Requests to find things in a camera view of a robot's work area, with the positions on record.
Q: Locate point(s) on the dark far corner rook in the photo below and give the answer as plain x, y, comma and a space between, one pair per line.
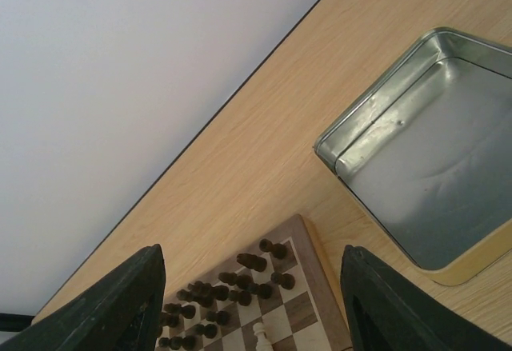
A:
277, 250

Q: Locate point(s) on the wooden chess board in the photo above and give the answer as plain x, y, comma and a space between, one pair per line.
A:
308, 317

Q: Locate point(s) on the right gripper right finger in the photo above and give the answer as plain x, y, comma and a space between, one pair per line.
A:
385, 311

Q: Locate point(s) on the right metal tray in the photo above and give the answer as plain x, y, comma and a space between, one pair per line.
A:
426, 151

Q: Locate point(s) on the black cage frame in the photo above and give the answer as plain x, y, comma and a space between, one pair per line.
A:
14, 323

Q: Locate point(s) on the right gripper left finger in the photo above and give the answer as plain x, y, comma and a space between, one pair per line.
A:
121, 311

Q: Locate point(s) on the white pawn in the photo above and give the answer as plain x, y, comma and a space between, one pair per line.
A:
263, 343

